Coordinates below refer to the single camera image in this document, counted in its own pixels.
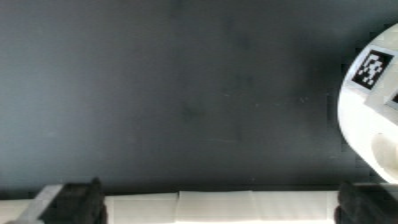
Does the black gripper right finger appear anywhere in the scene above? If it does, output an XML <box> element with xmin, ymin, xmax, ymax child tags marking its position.
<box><xmin>334</xmin><ymin>182</ymin><xmax>398</xmax><ymax>224</ymax></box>

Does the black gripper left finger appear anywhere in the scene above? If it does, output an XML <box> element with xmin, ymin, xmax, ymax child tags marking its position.
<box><xmin>14</xmin><ymin>178</ymin><xmax>110</xmax><ymax>224</ymax></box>

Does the white U-shaped fence frame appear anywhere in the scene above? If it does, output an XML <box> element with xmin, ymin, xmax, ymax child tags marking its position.
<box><xmin>0</xmin><ymin>190</ymin><xmax>344</xmax><ymax>224</ymax></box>

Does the white round stool seat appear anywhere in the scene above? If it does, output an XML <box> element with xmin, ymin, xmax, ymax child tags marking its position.
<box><xmin>337</xmin><ymin>23</ymin><xmax>398</xmax><ymax>184</ymax></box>

